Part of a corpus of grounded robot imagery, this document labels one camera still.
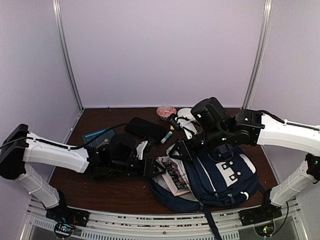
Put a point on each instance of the front aluminium rail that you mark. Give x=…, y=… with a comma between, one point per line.
x=103, y=225

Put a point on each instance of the red patterned small bowl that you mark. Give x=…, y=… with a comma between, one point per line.
x=165, y=111

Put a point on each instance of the aluminium frame post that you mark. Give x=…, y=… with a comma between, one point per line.
x=261, y=48
x=66, y=56

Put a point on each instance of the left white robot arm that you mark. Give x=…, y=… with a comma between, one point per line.
x=22, y=148

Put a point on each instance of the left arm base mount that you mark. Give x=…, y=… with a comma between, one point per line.
x=67, y=221

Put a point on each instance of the black rectangular case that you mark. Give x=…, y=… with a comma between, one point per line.
x=146, y=129

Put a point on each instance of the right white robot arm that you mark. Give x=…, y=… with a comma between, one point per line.
x=260, y=127

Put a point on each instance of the white ceramic bowl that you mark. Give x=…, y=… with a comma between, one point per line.
x=185, y=112

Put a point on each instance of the dark blue Humor book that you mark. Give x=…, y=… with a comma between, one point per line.
x=98, y=138

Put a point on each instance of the left aluminium frame post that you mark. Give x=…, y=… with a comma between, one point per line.
x=66, y=56

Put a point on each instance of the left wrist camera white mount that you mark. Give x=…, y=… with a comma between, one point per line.
x=144, y=147

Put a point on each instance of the navy blue student backpack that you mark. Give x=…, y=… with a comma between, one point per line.
x=224, y=177

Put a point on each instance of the right aluminium frame post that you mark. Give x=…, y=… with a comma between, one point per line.
x=261, y=48

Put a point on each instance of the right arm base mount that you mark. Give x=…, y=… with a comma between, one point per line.
x=262, y=218

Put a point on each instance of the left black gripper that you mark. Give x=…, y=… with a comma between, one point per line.
x=151, y=173

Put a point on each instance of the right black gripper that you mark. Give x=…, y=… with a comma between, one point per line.
x=186, y=156

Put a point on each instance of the white green glue stick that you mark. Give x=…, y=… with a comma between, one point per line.
x=166, y=137

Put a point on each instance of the white book pink flowers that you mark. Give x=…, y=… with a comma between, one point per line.
x=174, y=177

